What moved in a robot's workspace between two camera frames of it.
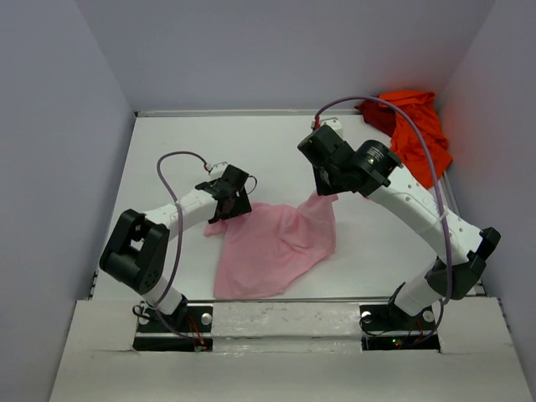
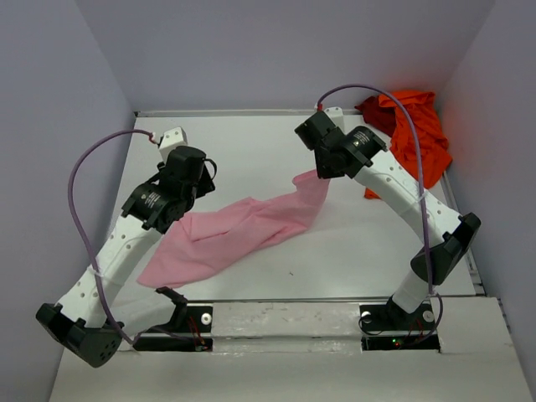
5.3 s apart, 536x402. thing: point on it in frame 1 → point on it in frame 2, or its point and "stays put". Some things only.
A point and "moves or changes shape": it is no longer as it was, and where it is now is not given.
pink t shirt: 264,247 moves or changes shape
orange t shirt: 405,145 stays put
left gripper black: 239,208 → 206,184
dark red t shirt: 380,117 stays put
